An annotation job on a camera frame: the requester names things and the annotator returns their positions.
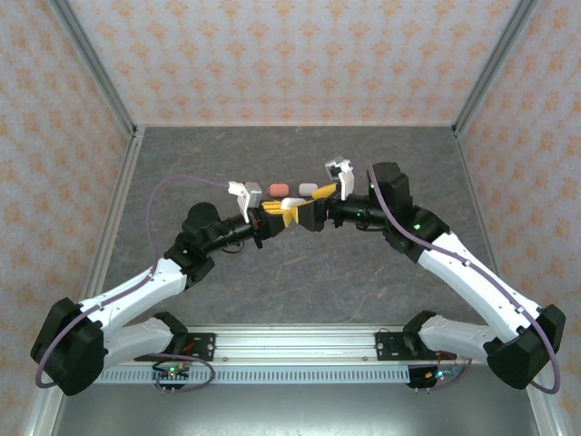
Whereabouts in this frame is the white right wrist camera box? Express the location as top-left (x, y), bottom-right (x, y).
top-left (323, 156), bottom-right (355, 202)

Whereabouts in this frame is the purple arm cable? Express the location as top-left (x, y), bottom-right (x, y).
top-left (353, 157), bottom-right (562, 394)
top-left (34, 174), bottom-right (232, 395)

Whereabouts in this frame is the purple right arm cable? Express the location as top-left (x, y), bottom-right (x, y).
top-left (353, 157), bottom-right (562, 394)

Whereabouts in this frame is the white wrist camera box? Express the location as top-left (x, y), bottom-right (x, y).
top-left (323, 156), bottom-right (355, 202)
top-left (227, 180), bottom-right (263, 224)

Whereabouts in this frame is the grey metal panel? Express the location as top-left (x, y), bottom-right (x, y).
top-left (49, 383), bottom-right (541, 436)

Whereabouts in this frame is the grey slotted cable duct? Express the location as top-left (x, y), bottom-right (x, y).
top-left (66, 367), bottom-right (412, 385)

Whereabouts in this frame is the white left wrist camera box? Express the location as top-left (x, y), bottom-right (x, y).
top-left (227, 180), bottom-right (263, 224)

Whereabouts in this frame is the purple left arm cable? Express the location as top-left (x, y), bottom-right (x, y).
top-left (34, 174), bottom-right (232, 395)

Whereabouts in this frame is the aluminium table side rail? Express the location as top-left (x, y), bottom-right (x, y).
top-left (452, 125), bottom-right (562, 436)
top-left (22, 125), bottom-right (146, 436)

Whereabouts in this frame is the aluminium frame corner post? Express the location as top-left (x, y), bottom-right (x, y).
top-left (453, 0), bottom-right (542, 137)
top-left (48, 0), bottom-right (139, 137)

